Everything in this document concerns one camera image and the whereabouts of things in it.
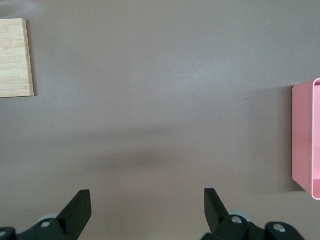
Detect bamboo cutting board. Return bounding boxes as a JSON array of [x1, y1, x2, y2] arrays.
[[0, 18, 35, 98]]

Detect pink plastic box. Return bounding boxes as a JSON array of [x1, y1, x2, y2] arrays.
[[291, 78, 320, 201]]

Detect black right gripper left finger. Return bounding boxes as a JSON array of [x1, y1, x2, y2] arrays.
[[0, 189, 92, 240]]

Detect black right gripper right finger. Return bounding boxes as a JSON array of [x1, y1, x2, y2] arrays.
[[201, 187, 306, 240]]

